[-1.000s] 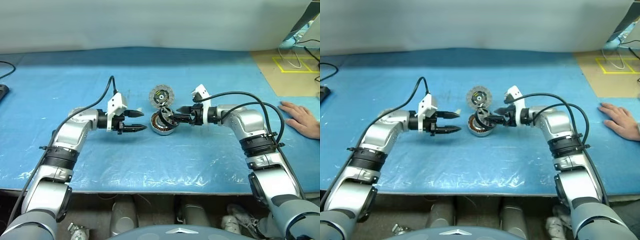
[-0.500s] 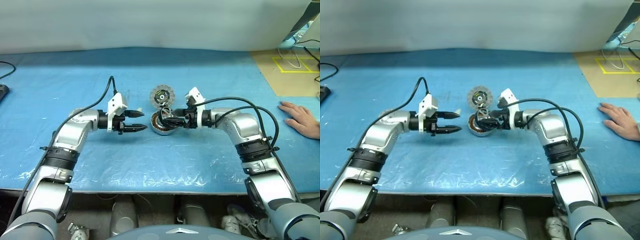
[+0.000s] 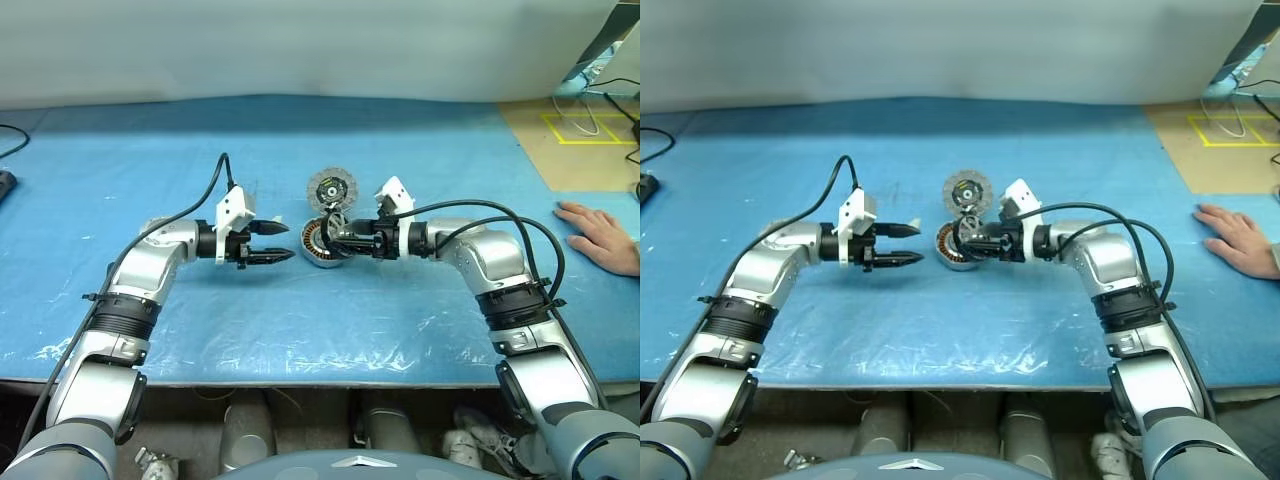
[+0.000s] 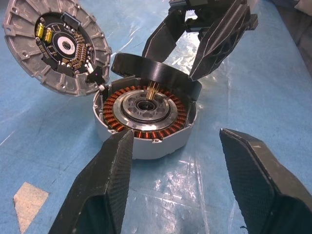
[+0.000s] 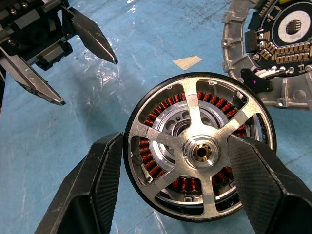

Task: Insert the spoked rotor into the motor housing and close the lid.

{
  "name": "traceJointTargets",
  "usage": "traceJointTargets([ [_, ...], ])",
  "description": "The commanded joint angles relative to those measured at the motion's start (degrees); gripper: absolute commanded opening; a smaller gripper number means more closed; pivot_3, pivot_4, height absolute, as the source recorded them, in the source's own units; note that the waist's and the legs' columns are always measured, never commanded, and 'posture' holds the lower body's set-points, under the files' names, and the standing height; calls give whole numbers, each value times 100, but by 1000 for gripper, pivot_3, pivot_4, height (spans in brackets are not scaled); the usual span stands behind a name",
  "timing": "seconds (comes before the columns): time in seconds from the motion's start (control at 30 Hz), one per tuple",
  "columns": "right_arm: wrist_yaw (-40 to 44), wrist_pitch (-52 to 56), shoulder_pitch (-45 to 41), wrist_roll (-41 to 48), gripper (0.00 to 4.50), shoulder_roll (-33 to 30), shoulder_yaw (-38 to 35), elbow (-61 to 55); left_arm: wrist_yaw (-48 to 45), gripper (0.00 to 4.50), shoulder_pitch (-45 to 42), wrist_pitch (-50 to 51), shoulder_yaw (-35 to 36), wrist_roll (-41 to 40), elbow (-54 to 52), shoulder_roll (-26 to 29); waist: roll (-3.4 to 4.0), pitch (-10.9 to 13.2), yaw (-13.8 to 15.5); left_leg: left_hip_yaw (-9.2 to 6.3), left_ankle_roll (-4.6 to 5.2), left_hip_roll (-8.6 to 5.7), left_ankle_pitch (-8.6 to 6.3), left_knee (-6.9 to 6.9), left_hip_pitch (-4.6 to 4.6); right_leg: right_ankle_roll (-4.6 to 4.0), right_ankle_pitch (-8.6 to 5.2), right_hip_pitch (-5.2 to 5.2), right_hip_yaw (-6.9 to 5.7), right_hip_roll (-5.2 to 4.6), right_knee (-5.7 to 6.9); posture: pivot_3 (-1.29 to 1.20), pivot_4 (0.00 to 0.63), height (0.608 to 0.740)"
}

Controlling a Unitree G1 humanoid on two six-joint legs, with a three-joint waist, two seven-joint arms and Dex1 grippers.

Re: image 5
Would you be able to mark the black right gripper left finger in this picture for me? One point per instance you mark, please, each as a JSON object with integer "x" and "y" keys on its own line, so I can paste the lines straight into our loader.
{"x": 97, "y": 180}

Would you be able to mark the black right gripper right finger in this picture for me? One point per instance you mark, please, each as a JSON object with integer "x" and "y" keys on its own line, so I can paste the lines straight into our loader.
{"x": 265, "y": 185}

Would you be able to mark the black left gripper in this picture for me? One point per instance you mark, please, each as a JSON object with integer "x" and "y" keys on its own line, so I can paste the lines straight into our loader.
{"x": 31, "y": 31}

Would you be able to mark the silver stator housing copper windings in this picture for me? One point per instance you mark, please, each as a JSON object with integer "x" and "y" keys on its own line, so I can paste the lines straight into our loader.
{"x": 181, "y": 184}

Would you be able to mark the black-rimmed silver spoked rotor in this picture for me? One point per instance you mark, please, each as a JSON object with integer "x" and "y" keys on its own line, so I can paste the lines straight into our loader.
{"x": 195, "y": 114}

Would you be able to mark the grey housing with circuit board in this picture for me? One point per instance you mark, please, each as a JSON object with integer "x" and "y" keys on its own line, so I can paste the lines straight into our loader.
{"x": 234, "y": 48}

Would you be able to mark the beige tape patch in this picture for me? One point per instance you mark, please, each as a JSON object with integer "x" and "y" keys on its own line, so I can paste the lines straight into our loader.
{"x": 187, "y": 62}

